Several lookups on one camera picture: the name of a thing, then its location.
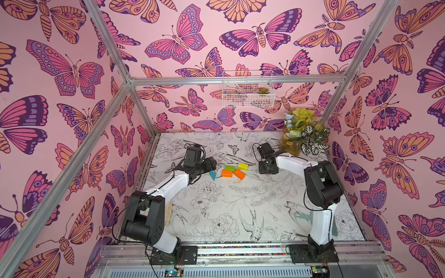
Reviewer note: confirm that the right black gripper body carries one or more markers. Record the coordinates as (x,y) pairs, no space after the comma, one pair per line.
(266,167)

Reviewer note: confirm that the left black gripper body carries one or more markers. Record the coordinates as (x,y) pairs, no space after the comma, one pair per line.
(204,167)

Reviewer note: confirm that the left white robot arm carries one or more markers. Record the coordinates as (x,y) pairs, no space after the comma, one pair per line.
(144,219)

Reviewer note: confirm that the yellow wooden block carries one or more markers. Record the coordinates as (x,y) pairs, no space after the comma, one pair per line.
(243,167)

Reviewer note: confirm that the green wooden block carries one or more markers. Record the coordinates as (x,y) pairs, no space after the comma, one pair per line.
(230,168)

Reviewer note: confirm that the aluminium frame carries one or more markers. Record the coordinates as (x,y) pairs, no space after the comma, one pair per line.
(20,247)

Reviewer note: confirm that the white wire basket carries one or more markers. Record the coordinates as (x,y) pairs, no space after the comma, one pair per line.
(240,91)

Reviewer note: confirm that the orange wooden block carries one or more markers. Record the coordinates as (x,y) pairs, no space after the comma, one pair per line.
(239,174)
(227,173)

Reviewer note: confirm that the teal triangle block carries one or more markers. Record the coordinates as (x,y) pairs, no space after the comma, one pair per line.
(213,175)

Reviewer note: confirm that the amber glass vase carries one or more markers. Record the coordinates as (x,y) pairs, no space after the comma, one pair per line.
(289,145)

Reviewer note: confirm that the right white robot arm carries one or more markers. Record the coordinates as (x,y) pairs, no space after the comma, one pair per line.
(323,189)

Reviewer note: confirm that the artificial plant bouquet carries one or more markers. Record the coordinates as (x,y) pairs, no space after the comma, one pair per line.
(305,126)

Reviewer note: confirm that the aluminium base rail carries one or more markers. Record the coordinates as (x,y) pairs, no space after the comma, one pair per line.
(359,259)

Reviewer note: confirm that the small potted succulent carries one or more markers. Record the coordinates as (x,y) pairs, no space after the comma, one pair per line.
(263,91)

